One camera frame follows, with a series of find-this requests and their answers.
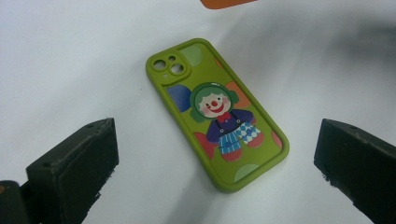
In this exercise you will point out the green clown phone case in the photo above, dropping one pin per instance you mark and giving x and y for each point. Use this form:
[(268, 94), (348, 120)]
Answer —
[(205, 77)]

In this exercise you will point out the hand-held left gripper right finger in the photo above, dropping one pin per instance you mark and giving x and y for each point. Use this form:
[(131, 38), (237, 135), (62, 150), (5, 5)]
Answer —
[(358, 165)]

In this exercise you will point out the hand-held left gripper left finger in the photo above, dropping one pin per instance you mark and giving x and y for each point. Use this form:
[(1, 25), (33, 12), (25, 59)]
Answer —
[(71, 174)]

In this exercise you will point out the white table sheet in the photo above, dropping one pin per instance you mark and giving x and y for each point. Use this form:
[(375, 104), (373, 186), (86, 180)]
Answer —
[(77, 62)]

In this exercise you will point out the orange phone case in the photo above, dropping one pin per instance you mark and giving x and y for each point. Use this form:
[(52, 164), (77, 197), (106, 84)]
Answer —
[(224, 3)]

